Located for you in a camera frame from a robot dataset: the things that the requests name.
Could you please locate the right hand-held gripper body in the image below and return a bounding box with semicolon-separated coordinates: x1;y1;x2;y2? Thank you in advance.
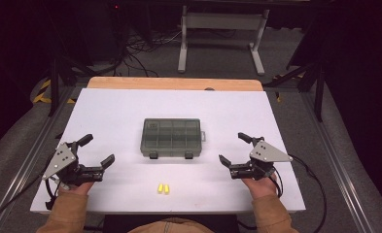
229;139;294;182

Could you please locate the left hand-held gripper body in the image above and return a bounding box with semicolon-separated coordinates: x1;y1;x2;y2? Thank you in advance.
42;142;105;191

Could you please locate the grey translucent compartment box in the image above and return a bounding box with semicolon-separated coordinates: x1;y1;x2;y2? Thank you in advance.
140;117;207;160

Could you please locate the person's right hand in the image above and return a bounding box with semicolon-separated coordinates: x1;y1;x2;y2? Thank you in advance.
241;174;280;200

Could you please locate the person's left hand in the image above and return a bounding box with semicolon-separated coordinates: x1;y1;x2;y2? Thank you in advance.
57;181;95;197

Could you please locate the white board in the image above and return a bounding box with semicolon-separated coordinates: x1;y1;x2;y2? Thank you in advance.
30;87;307;215

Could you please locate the black metal stand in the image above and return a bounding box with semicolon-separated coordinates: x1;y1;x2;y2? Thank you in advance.
47;54;97;118
263;59;328;123

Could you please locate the yellow black floor tape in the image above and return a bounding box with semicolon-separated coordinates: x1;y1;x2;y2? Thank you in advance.
32;79;77;105

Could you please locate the person's torso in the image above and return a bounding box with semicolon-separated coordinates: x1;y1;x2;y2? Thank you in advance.
126;217;214;233

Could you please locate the wooden table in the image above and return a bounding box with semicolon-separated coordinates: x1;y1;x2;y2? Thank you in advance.
87;76;264;92

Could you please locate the white metal stand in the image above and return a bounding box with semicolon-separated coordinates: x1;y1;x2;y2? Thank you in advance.
177;5;271;77

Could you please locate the aluminium floor rail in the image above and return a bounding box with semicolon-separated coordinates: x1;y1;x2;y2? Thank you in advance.
0;86;85;233
299;91;376;233

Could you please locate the left hand-held gripper cable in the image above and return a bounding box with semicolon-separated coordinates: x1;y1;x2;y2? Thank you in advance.
0;161;66;227

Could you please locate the hand-held gripper cable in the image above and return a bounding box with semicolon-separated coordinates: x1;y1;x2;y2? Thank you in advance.
269;153;329;233
0;161;66;227

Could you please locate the right hand-held gripper cable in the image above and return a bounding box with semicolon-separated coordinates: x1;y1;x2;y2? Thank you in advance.
269;153;329;233

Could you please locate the bundle of black floor cables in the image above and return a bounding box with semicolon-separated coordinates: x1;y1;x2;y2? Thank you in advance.
112;27;184;78

